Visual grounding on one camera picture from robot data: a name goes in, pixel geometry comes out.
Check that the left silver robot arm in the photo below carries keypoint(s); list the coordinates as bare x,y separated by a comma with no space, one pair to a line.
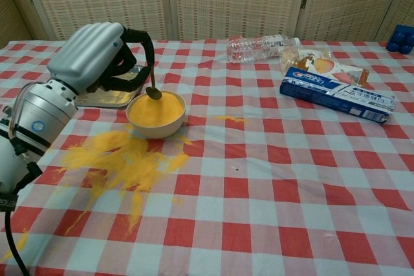
35,117

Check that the off-white bowl of yellow powder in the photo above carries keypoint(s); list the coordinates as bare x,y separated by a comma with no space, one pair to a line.
155,129

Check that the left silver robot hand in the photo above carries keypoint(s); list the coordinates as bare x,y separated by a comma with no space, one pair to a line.
84,56

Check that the clear snack packet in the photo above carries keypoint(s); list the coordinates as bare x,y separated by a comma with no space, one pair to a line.
323,64

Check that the black spoon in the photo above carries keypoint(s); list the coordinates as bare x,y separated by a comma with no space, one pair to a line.
154,92

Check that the blue plastic toy block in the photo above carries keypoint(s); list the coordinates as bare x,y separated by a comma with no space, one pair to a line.
401,40

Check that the blue toothpaste box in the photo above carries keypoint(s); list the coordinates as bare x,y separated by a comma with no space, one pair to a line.
323,93

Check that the red white checkered tablecloth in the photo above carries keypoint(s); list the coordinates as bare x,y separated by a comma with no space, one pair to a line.
258,192

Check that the spilled yellow powder pile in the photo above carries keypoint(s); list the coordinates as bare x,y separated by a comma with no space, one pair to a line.
110,166

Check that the stainless steel tray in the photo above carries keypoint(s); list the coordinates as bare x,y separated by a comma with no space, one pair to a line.
113,99

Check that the small yellow powder patch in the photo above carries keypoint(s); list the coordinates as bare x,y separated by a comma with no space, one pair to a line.
17,247
231,118

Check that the clear plastic water bottle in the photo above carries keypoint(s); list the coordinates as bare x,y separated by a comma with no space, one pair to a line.
249,49

